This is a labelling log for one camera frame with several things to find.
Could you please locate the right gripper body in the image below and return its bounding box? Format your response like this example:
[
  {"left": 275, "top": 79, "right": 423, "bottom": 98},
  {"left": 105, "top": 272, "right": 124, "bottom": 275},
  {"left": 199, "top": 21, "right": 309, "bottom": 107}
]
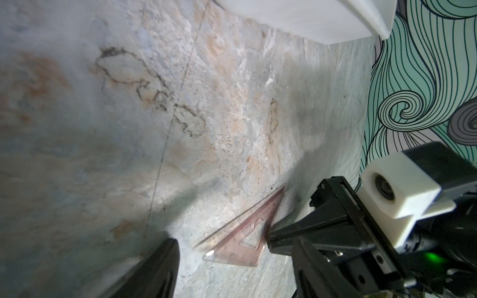
[{"left": 310, "top": 176, "right": 417, "bottom": 295}]

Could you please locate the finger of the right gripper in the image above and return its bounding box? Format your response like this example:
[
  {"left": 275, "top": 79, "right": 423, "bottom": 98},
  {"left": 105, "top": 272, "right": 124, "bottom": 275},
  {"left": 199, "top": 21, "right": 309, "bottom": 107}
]
[{"left": 267, "top": 202, "right": 373, "bottom": 257}]

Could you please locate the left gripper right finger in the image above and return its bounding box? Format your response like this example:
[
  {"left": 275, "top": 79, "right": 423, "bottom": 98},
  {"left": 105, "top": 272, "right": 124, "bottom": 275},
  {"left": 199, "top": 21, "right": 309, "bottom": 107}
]
[{"left": 292, "top": 238, "right": 358, "bottom": 298}]

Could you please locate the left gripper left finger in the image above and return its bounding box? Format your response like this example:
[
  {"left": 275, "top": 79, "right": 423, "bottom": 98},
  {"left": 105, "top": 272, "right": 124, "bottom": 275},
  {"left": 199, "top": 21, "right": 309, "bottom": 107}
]
[{"left": 99, "top": 238, "right": 180, "bottom": 298}]

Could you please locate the small red set square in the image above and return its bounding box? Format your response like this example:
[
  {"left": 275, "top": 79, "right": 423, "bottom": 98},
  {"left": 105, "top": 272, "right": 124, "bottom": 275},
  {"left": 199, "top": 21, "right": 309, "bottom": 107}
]
[{"left": 195, "top": 183, "right": 286, "bottom": 267}]

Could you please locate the white storage box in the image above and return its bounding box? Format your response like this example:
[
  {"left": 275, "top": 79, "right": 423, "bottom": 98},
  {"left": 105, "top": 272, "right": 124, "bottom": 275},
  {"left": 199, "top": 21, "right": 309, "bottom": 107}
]
[{"left": 217, "top": 0, "right": 398, "bottom": 45}]

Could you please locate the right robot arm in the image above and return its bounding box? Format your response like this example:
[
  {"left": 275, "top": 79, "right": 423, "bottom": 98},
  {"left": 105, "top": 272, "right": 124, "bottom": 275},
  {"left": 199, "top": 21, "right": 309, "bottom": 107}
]
[{"left": 267, "top": 176, "right": 477, "bottom": 298}]

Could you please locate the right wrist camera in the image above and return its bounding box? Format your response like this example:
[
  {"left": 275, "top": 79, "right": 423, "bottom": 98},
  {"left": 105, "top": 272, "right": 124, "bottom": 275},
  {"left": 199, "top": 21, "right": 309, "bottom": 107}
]
[{"left": 358, "top": 142, "right": 477, "bottom": 248}]

